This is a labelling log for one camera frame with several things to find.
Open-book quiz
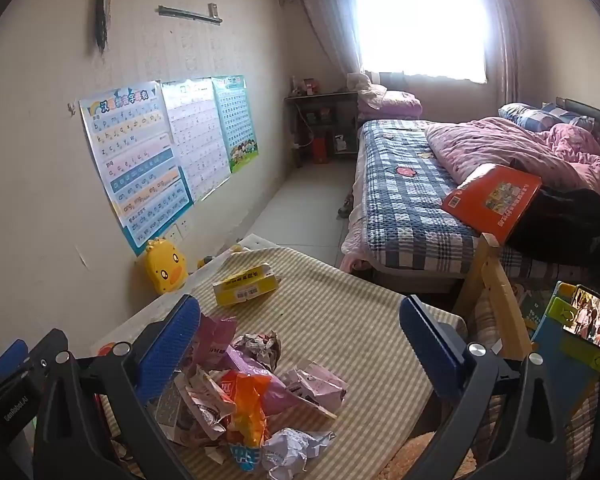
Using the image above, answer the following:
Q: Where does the wall mounted metal rail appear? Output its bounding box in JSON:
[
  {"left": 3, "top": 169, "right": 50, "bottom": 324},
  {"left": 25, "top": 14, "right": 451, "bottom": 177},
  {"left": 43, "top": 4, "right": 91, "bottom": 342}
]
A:
[{"left": 157, "top": 2, "right": 223, "bottom": 26}]

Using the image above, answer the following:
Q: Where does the orange snack bag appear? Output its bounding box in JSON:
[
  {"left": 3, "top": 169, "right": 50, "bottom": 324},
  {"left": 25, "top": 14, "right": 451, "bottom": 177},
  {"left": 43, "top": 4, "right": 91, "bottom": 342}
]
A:
[{"left": 221, "top": 370, "right": 271, "bottom": 472}]

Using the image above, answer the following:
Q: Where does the green checkered table cloth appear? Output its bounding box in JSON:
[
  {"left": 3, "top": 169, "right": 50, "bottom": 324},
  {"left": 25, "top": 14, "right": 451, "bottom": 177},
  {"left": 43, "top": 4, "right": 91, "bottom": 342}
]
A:
[{"left": 182, "top": 247, "right": 432, "bottom": 479}]

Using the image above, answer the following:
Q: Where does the blue pinyin wall poster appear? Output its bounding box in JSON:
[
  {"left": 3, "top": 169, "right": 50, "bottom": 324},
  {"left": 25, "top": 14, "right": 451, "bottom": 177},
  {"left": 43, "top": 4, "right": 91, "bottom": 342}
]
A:
[{"left": 79, "top": 81, "right": 194, "bottom": 255}]

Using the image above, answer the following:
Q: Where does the yellow medicine box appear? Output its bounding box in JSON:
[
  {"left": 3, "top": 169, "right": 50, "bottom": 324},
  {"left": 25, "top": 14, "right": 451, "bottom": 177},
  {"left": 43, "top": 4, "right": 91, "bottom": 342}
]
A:
[{"left": 212, "top": 263, "right": 278, "bottom": 307}]

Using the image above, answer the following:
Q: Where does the wooden chair frame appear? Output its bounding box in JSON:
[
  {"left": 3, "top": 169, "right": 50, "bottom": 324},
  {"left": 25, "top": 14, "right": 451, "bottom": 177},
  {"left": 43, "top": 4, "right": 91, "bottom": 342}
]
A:
[{"left": 453, "top": 233, "right": 533, "bottom": 361}]

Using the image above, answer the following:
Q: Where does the white chart wall poster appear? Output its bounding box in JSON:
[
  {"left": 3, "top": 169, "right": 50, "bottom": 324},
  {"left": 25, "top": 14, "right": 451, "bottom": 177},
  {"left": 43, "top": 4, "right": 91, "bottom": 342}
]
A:
[{"left": 161, "top": 78, "right": 230, "bottom": 203}]

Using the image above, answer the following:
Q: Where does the pink plastic wrapper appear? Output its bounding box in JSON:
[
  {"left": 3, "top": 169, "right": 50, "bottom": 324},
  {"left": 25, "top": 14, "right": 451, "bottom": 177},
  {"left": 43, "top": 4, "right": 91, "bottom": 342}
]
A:
[{"left": 182, "top": 314, "right": 300, "bottom": 416}]

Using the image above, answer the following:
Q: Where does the green chart wall poster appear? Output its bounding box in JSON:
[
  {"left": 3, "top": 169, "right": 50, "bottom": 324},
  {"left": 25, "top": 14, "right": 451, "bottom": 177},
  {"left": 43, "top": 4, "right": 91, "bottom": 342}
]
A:
[{"left": 212, "top": 75, "right": 259, "bottom": 174}]

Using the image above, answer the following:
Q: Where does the beige torn wrapper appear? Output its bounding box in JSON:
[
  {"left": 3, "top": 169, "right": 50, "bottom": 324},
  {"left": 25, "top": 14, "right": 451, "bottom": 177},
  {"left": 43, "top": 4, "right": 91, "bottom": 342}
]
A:
[{"left": 154, "top": 365, "right": 236, "bottom": 448}]

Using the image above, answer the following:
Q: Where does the red orange book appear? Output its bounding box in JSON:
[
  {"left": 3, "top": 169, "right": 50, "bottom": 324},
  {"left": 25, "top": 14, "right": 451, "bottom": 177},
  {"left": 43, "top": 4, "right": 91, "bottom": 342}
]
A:
[{"left": 441, "top": 164, "right": 542, "bottom": 245}]

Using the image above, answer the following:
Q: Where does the yellow duck toy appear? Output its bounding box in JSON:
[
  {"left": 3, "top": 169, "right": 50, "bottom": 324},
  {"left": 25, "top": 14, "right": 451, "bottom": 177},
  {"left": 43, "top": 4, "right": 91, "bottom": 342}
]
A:
[{"left": 144, "top": 238, "right": 188, "bottom": 295}]

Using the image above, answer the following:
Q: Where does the printed wrapper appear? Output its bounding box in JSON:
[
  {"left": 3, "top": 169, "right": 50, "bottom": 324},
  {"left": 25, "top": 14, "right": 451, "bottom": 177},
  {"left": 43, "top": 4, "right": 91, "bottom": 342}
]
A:
[{"left": 232, "top": 330, "right": 282, "bottom": 372}]

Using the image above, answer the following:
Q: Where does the dark bedside shelf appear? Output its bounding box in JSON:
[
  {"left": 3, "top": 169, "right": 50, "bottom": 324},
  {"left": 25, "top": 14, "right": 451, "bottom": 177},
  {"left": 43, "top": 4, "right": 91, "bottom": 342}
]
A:
[{"left": 284, "top": 91, "right": 358, "bottom": 168}]

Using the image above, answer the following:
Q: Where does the tan plush cushion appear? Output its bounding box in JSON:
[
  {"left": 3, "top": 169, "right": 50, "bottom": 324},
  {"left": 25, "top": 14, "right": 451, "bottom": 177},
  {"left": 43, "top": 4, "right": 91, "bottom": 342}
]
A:
[{"left": 379, "top": 431, "right": 479, "bottom": 480}]

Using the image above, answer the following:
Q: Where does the purple curtain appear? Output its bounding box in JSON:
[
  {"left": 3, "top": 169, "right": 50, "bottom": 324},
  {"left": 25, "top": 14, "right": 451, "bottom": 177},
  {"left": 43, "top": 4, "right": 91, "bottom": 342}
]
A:
[{"left": 301, "top": 0, "right": 361, "bottom": 76}]

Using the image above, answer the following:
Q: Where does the red canister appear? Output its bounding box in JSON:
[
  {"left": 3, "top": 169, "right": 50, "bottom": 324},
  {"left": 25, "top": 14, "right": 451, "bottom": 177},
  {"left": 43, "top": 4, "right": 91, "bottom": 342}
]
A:
[{"left": 311, "top": 136, "right": 329, "bottom": 164}]

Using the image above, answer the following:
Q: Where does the white paper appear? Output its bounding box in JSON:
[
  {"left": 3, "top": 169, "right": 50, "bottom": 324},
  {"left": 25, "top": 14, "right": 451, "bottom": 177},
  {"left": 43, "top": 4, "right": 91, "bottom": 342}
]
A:
[{"left": 261, "top": 428, "right": 336, "bottom": 480}]

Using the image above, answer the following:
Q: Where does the pink white snack wrapper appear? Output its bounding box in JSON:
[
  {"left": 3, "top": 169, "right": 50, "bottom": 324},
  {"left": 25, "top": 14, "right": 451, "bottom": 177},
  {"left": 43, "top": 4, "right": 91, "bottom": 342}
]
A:
[{"left": 280, "top": 359, "right": 349, "bottom": 419}]

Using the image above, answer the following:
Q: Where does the bed with plaid sheet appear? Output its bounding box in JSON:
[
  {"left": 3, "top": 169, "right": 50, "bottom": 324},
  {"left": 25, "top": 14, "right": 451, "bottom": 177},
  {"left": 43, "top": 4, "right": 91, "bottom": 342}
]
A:
[{"left": 342, "top": 119, "right": 600, "bottom": 280}]

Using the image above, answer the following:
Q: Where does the pink quilt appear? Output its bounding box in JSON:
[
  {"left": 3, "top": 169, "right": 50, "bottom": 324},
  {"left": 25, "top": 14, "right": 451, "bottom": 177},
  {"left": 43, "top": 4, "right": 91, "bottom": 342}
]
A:
[{"left": 425, "top": 117, "right": 600, "bottom": 195}]

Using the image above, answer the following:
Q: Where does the black clothing pile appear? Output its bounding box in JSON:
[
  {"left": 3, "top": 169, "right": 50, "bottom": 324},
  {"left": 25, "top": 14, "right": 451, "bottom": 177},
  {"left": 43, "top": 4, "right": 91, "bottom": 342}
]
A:
[{"left": 506, "top": 186, "right": 600, "bottom": 268}]

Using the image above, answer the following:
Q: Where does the folded purple blanket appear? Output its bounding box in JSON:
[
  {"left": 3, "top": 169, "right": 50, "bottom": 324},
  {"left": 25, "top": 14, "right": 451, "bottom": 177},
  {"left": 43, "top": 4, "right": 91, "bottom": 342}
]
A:
[{"left": 347, "top": 73, "right": 422, "bottom": 122}]

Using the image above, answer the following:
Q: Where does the blue plaid pillow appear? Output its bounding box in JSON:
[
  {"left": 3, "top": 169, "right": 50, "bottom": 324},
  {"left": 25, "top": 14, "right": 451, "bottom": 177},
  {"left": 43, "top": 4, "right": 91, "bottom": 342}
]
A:
[{"left": 498, "top": 103, "right": 595, "bottom": 132}]

